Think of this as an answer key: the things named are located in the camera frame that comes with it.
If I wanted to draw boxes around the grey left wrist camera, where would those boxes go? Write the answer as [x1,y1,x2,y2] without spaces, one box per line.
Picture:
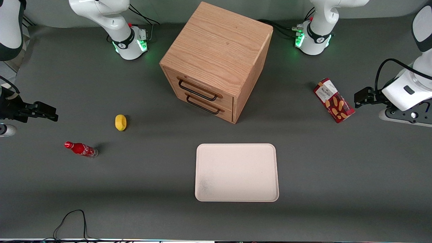
[378,101,432,128]

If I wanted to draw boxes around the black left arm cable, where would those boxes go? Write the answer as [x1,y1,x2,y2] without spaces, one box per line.
[375,58,432,93]

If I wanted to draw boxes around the wooden drawer with black handle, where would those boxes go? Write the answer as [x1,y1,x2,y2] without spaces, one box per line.
[175,90,234,123]
[163,67,234,109]

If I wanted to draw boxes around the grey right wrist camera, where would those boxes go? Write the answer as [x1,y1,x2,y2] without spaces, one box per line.
[0,124,17,137]

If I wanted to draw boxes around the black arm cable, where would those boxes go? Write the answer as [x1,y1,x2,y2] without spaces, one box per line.
[0,76,21,96]
[375,58,432,93]

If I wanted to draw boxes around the black left base cable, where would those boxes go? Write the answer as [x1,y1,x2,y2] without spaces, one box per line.
[259,7,316,39]

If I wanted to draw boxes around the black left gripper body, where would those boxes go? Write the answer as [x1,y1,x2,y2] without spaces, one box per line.
[370,88,389,106]

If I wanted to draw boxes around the wooden drawer cabinet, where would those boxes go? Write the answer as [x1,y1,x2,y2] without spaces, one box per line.
[159,1,274,125]

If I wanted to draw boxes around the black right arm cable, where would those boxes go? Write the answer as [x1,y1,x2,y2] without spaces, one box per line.
[0,76,21,96]

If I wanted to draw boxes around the black right base cable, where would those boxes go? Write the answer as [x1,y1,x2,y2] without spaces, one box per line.
[128,4,160,40]

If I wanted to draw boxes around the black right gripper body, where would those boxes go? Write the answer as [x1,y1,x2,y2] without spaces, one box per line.
[0,87,27,123]

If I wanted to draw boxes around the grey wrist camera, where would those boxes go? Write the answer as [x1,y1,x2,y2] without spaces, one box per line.
[378,101,432,128]
[0,124,17,137]

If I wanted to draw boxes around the black base cable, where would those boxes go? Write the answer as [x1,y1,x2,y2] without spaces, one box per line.
[128,4,160,40]
[259,7,316,39]

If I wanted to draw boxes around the black looped cable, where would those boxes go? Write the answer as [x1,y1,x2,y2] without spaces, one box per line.
[43,209,102,243]

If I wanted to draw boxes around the red cookie box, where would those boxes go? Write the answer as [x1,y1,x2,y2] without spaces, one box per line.
[313,78,356,124]

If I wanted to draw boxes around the red cola bottle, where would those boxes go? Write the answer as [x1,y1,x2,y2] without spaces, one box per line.
[64,141,99,158]

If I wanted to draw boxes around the cream plastic tray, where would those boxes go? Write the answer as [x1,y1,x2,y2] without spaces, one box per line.
[195,143,280,203]

